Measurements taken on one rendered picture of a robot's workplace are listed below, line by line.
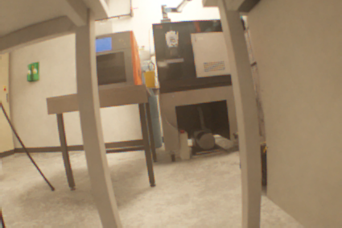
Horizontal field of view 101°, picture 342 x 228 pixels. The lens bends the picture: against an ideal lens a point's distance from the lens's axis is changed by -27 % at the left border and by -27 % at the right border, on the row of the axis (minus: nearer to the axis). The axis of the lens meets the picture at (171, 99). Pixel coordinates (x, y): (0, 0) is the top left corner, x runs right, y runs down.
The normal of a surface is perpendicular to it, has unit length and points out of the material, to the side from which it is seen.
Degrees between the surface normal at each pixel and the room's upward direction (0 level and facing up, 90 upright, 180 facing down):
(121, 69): 90
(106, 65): 90
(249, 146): 90
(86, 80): 90
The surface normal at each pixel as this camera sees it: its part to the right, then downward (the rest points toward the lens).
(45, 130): 0.06, -0.05
